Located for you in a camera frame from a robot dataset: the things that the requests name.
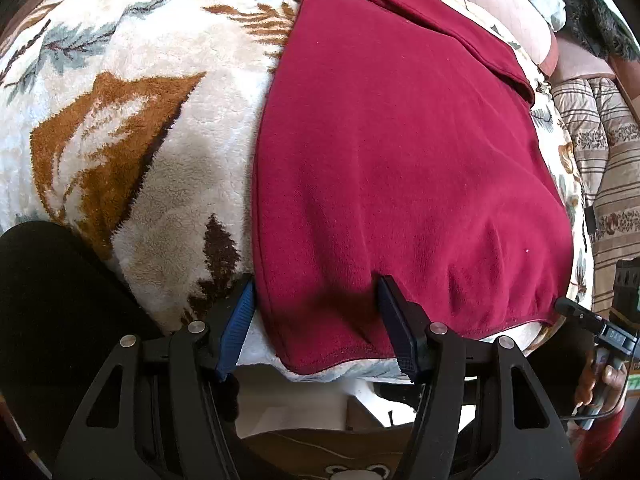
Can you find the person's right forearm red sleeve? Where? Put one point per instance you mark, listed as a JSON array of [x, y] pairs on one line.
[[600, 442]]

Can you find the dark red fleece garment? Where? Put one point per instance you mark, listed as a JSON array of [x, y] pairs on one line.
[[400, 160]]

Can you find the cream leaf print blanket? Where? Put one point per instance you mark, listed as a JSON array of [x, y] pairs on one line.
[[125, 160]]

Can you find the dark fur trim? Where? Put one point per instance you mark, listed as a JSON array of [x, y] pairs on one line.
[[600, 25]]

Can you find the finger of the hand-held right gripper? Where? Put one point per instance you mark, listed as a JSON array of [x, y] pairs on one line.
[[575, 310]]

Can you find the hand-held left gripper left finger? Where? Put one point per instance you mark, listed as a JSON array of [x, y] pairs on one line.
[[238, 321]]

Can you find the striped floral quilt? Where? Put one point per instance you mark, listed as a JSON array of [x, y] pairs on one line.
[[610, 170]]

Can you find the pink bed sheet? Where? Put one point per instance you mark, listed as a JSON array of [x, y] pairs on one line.
[[500, 10]]

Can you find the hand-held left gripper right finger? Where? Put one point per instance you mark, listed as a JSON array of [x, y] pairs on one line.
[[400, 326]]

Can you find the person's right hand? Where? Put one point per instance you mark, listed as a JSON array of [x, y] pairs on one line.
[[611, 379]]

